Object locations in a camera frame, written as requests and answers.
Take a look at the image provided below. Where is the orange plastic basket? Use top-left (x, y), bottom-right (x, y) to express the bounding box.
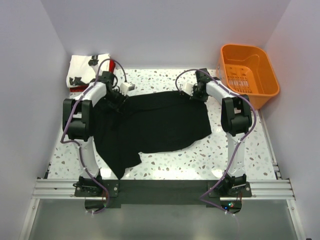
top-left (216, 44), bottom-right (280, 110)

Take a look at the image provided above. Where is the folded red t shirt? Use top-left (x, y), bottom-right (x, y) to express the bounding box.
top-left (68, 58), bottom-right (117, 93)

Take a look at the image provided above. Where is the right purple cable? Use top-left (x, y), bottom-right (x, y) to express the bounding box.
top-left (174, 68), bottom-right (258, 213)

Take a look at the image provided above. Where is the black t shirt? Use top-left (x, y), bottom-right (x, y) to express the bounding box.
top-left (93, 91), bottom-right (212, 179)

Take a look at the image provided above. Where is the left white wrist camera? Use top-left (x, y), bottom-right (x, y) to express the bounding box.
top-left (119, 82), bottom-right (135, 95)

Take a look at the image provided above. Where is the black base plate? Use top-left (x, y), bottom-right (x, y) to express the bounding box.
top-left (73, 177), bottom-right (252, 210)

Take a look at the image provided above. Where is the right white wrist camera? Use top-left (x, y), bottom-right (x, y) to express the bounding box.
top-left (180, 82), bottom-right (194, 96)

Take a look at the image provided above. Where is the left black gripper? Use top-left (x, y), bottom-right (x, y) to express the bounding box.
top-left (103, 89), bottom-right (129, 114)

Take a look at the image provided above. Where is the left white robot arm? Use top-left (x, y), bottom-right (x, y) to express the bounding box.
top-left (60, 71), bottom-right (128, 197)

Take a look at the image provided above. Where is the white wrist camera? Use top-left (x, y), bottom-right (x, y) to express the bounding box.
top-left (119, 82), bottom-right (135, 95)
top-left (180, 82), bottom-right (194, 96)

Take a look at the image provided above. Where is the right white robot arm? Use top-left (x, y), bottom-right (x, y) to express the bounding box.
top-left (190, 68), bottom-right (252, 197)

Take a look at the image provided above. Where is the folded white printed t shirt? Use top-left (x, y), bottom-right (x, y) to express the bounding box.
top-left (66, 53), bottom-right (111, 89)

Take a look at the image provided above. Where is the aluminium rail frame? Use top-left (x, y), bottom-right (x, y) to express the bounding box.
top-left (20, 115), bottom-right (306, 240)

